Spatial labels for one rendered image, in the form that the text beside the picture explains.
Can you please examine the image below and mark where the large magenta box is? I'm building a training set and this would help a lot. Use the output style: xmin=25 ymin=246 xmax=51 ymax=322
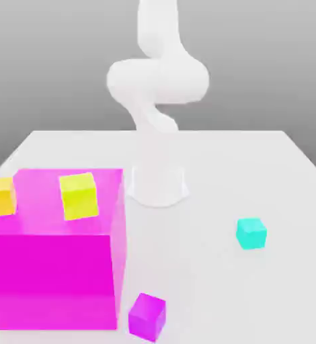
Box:
xmin=0 ymin=168 xmax=128 ymax=331

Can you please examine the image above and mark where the small purple cube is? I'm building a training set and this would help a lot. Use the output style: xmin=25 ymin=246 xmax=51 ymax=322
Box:
xmin=128 ymin=292 xmax=167 ymax=343

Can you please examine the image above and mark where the small yellow-green cube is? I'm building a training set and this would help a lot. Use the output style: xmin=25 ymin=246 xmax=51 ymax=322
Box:
xmin=58 ymin=172 xmax=100 ymax=222

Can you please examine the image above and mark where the small cyan cube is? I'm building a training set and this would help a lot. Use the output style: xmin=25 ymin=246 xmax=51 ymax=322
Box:
xmin=235 ymin=217 xmax=268 ymax=251

